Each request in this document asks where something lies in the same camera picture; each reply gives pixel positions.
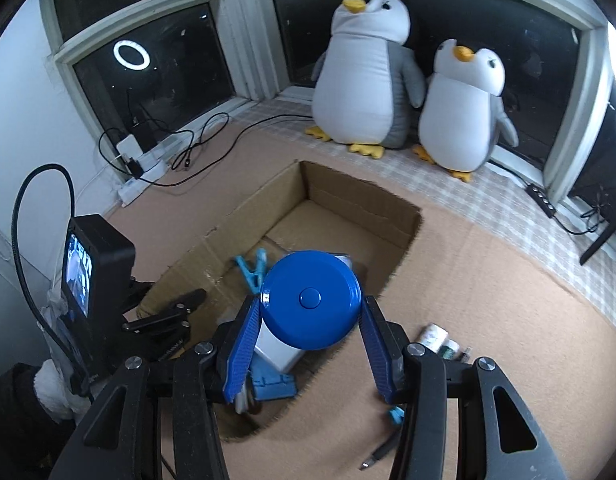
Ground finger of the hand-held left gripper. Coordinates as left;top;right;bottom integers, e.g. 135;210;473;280
132;322;191;361
122;288;207;333

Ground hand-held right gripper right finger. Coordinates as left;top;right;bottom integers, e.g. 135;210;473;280
359;296;571;480

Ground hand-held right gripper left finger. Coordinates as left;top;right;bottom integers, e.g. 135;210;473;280
48;296;263;480

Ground clear plastic case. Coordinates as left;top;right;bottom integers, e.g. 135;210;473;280
253;254;355;374

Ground blue phone stand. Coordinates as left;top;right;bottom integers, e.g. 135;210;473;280
250;372;297;402

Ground blue tape measure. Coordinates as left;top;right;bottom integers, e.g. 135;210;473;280
259;251;363;352

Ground cardboard box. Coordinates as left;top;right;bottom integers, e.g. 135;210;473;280
138;160;423;443

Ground person's left forearm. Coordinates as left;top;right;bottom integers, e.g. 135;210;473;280
0;359;91;480

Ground patterned lighter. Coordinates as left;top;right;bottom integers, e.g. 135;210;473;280
420;324;449;352

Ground white power strip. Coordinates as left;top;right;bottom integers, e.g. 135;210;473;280
115;132;189;207

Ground plaid cloth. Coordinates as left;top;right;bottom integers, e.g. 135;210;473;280
233;97;616;311

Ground black tripod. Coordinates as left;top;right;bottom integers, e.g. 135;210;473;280
580;217;616;267

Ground small penguin plush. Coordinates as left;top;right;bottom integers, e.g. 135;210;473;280
413;38;520;182

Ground large penguin plush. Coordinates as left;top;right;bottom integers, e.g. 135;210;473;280
306;0;427;160

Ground white usb cable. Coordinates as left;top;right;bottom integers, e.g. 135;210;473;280
359;432;401;472

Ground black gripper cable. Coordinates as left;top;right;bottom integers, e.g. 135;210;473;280
12;163;96;401

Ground black charging cables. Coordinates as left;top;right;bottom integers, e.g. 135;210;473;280
98;87;315;189

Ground black inline cable remote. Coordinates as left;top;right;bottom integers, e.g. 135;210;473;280
525;183;557;219

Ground black ring light cable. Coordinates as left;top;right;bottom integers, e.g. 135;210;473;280
505;160;611;237

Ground white window frame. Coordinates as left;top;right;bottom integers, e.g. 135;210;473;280
38;0;616;221

